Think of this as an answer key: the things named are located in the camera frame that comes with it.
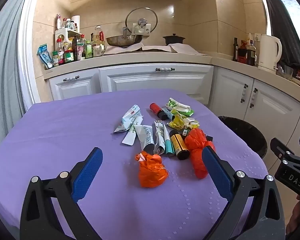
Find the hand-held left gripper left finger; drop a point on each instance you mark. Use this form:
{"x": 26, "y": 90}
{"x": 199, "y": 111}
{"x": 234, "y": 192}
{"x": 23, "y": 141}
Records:
{"x": 88, "y": 175}

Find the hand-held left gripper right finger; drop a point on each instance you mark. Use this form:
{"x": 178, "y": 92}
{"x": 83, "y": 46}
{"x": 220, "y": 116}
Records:
{"x": 216, "y": 172}

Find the large orange plastic bag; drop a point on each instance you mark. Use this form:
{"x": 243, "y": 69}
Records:
{"x": 196, "y": 142}

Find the black trash bin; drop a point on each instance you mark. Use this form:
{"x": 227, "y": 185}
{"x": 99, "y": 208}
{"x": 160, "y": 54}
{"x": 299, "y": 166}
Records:
{"x": 242, "y": 132}

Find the yellow black bottle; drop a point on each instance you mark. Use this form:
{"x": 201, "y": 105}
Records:
{"x": 179, "y": 146}

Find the teal cap tube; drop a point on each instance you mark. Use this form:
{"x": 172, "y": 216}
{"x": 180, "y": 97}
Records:
{"x": 169, "y": 147}

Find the white green print tube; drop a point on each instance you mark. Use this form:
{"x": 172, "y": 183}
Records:
{"x": 131, "y": 136}

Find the yellow wrapper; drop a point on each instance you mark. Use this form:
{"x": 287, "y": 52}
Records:
{"x": 180, "y": 123}

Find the small orange plastic bag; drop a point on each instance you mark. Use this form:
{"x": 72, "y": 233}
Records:
{"x": 151, "y": 172}

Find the white blue toothpaste tube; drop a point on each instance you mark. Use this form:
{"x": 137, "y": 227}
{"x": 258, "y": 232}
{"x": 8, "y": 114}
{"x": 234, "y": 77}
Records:
{"x": 127, "y": 120}

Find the green white wrapper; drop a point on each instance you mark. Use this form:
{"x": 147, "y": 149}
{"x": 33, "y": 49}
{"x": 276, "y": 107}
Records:
{"x": 181, "y": 107}

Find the small blue tube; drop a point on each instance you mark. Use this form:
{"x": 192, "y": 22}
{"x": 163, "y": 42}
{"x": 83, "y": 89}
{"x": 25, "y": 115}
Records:
{"x": 169, "y": 115}

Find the red black bottle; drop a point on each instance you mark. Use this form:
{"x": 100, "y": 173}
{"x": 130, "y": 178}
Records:
{"x": 156, "y": 108}

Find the purple tablecloth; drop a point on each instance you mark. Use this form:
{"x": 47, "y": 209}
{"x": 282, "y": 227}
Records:
{"x": 65, "y": 135}

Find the clear glass cup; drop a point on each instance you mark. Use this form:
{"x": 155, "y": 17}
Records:
{"x": 288, "y": 72}

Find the narrow white cabinet door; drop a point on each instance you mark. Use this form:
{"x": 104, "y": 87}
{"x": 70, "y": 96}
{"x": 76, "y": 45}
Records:
{"x": 75, "y": 90}

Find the white electric kettle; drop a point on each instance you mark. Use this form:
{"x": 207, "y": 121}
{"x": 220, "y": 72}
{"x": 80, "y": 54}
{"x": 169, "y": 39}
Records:
{"x": 267, "y": 52}

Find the dark soy sauce bottle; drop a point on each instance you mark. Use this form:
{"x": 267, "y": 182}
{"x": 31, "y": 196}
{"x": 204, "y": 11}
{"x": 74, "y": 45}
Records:
{"x": 251, "y": 55}

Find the red label bottle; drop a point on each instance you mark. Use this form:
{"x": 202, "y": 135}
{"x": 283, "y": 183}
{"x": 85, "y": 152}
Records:
{"x": 242, "y": 55}

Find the dark olive oil bottle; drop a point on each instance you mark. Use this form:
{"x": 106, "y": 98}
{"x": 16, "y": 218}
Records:
{"x": 235, "y": 51}

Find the wide white drawer front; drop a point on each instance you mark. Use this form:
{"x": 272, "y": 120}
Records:
{"x": 155, "y": 82}

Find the small green cap jar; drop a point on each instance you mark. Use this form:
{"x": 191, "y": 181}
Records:
{"x": 55, "y": 60}

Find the green label jar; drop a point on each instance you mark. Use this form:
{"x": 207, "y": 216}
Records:
{"x": 69, "y": 56}

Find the green label bottle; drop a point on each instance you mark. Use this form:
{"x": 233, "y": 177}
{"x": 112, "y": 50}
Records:
{"x": 88, "y": 51}

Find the clear glass jar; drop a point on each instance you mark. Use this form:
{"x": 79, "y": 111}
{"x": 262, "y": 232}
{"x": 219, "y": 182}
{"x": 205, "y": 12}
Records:
{"x": 98, "y": 51}

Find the red cap sauce bottle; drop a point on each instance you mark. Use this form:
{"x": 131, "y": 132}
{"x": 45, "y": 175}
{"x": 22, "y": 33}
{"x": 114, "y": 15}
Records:
{"x": 60, "y": 52}

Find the beige stone countertop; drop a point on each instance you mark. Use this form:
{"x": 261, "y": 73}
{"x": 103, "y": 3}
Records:
{"x": 140, "y": 59}

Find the blue packet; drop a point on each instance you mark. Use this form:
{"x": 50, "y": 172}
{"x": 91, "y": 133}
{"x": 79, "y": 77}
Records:
{"x": 45, "y": 56}

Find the pink label bottle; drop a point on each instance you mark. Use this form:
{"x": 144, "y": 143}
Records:
{"x": 81, "y": 47}

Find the dark curtain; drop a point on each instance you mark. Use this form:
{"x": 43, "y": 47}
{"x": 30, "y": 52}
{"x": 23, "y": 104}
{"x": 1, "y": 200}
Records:
{"x": 277, "y": 17}

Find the white paper sheet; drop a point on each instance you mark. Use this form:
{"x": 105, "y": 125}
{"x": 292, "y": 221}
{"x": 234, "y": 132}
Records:
{"x": 122, "y": 50}
{"x": 180, "y": 48}

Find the yellow cooking oil bottle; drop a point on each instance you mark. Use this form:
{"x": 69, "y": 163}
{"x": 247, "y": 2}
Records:
{"x": 97, "y": 40}

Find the grey curtain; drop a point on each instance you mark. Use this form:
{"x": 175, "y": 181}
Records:
{"x": 5, "y": 67}

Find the bright window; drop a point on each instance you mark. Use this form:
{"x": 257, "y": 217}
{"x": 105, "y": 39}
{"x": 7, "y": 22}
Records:
{"x": 292, "y": 7}

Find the steel wok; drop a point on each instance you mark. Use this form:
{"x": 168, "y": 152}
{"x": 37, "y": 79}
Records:
{"x": 122, "y": 41}

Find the black pot with lid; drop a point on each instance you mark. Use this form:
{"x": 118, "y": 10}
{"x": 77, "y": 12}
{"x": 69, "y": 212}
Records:
{"x": 174, "y": 40}

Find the white spice rack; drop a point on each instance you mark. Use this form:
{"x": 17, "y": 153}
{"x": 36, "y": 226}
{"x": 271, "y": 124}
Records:
{"x": 65, "y": 33}

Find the paper towel roll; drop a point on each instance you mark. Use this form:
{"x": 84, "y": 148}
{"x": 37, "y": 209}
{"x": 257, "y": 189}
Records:
{"x": 75, "y": 22}

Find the white lid holder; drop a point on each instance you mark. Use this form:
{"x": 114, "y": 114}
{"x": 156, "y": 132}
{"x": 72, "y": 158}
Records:
{"x": 146, "y": 31}

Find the glass pot lid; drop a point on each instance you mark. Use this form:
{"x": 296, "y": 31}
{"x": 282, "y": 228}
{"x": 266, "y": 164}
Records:
{"x": 140, "y": 15}

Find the white wall socket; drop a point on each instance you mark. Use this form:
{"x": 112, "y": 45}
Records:
{"x": 257, "y": 37}

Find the white door frame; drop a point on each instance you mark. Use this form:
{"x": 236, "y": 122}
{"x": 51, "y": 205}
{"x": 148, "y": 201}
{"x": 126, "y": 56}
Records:
{"x": 27, "y": 55}

